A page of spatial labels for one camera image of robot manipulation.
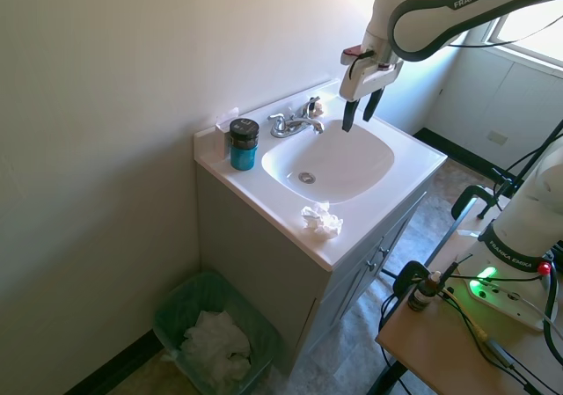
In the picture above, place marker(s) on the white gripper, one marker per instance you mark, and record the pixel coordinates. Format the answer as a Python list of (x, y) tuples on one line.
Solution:
[(367, 78)]

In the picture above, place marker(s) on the white tissue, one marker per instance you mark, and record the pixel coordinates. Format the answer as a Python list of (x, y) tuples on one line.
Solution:
[(323, 223)]

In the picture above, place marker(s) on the green lined trash bin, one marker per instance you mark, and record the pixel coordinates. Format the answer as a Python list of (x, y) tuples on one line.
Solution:
[(176, 307)]

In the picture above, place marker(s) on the beige seashell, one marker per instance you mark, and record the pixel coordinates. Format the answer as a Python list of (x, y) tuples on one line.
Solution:
[(319, 110)]

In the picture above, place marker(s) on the chrome faucet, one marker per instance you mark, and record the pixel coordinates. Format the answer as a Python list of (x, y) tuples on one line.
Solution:
[(290, 124)]

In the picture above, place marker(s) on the chrome sink drain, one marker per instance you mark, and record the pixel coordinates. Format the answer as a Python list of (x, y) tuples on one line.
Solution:
[(306, 177)]

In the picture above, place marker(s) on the black baseboard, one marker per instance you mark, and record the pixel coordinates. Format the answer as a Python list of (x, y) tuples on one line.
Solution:
[(462, 151), (114, 364)]

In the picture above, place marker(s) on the blue jar with black lid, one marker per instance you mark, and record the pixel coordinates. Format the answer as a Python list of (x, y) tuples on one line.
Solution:
[(243, 151)]

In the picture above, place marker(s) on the black table clamp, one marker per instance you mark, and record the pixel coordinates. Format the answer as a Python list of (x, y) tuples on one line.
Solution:
[(407, 276), (466, 195)]

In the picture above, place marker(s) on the white vanity sink top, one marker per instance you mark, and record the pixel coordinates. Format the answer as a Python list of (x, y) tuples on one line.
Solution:
[(246, 184)]

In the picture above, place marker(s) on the metal cabinet knob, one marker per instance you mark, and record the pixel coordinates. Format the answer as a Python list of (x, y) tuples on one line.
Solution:
[(370, 264), (383, 250)]

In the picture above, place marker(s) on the white sink vanity cabinet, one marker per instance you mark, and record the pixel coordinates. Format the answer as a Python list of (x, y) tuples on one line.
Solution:
[(264, 258)]

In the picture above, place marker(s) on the window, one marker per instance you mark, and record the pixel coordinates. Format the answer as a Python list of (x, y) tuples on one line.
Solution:
[(528, 25)]

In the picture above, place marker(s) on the dark glass dropper bottle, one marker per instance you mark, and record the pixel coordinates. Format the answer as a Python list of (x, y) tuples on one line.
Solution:
[(421, 296)]

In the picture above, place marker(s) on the red stop button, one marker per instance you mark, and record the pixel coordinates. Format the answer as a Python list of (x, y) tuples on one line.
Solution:
[(546, 268)]

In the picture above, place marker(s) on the pile of white tissues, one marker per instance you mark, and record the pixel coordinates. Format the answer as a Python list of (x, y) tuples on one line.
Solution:
[(217, 346)]

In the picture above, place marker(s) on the white wall outlet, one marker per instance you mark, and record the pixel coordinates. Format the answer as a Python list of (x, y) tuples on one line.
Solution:
[(498, 137)]

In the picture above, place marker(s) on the black camera tripod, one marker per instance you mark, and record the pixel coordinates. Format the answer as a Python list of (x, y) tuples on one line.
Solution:
[(523, 166)]

